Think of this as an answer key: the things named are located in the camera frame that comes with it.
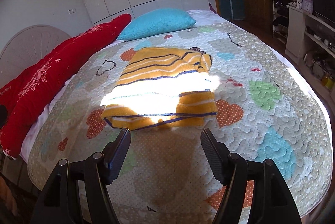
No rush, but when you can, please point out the yellow striped knit garment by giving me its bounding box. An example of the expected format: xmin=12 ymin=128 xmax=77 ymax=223
xmin=101 ymin=48 xmax=218 ymax=130

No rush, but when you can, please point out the white bed sheet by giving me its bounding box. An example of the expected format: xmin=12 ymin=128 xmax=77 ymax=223
xmin=21 ymin=41 xmax=123 ymax=164

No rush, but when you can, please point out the heart patterned quilt bedspread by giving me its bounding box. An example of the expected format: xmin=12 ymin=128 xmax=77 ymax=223
xmin=28 ymin=11 xmax=333 ymax=223

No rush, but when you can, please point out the white bed headboard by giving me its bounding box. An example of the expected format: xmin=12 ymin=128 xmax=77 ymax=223
xmin=0 ymin=24 xmax=72 ymax=90

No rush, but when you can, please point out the red snowflake long pillow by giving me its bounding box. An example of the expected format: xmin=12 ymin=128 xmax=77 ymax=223
xmin=1 ymin=13 xmax=132 ymax=159

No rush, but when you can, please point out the white TV cabinet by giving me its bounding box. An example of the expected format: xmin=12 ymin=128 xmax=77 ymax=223
xmin=285 ymin=6 xmax=334 ymax=102

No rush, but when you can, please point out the purple alarm clock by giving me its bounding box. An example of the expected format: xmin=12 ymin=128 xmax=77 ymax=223
xmin=302 ymin=0 xmax=313 ymax=14

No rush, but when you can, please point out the shoe rack shelf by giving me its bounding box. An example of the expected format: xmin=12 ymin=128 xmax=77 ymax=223
xmin=272 ymin=0 xmax=302 ymax=44

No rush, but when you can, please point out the turquoise pillow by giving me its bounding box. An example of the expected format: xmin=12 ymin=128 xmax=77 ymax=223
xmin=117 ymin=8 xmax=196 ymax=41

